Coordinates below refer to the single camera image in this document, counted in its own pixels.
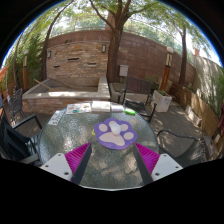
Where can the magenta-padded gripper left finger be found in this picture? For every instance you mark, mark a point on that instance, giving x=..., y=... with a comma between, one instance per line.
x=57, y=166

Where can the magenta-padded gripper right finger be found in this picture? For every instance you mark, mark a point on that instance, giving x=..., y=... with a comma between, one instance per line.
x=166, y=166

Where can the purple paw-print mouse pad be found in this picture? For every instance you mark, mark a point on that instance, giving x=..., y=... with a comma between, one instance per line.
x=113, y=141

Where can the black metal mesh chair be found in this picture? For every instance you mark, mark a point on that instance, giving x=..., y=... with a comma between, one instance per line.
x=186, y=150
x=16, y=143
x=16, y=101
x=136, y=106

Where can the narrow printed paper strip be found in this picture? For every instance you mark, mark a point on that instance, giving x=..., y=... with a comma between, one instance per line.
x=56, y=118

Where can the small white planter box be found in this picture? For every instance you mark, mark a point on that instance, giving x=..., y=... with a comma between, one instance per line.
x=193, y=115

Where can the printed paper leaflet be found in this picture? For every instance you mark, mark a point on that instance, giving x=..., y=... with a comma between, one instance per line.
x=78, y=108

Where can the large white planter box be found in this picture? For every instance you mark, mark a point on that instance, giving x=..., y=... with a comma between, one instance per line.
x=162, y=101

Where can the stone raised basin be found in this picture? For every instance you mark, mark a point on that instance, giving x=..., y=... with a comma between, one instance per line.
x=60, y=96

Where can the white flat box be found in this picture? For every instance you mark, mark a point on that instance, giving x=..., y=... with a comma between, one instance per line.
x=105, y=106
x=96, y=106

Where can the white box with blue edge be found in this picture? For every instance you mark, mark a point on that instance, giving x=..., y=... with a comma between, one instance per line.
x=117, y=108

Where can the wooden stick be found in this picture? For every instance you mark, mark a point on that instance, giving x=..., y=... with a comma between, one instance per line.
x=42, y=84

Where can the dark wooden bench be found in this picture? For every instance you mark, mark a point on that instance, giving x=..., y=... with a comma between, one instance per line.
x=138, y=85

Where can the slim straight tree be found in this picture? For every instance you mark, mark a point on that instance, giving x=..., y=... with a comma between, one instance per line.
x=183, y=60

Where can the slim leaning tree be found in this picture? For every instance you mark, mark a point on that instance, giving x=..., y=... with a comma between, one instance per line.
x=45, y=56

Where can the thick forked tree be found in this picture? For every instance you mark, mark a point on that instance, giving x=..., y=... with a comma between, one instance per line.
x=114, y=56

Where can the wooden lamp post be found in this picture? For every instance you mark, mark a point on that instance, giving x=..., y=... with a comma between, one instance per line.
x=166, y=75

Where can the grey wall utility box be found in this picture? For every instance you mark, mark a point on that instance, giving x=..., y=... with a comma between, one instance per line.
x=123, y=70

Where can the black wall lamp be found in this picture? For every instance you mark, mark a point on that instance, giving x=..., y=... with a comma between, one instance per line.
x=104, y=48
x=49, y=54

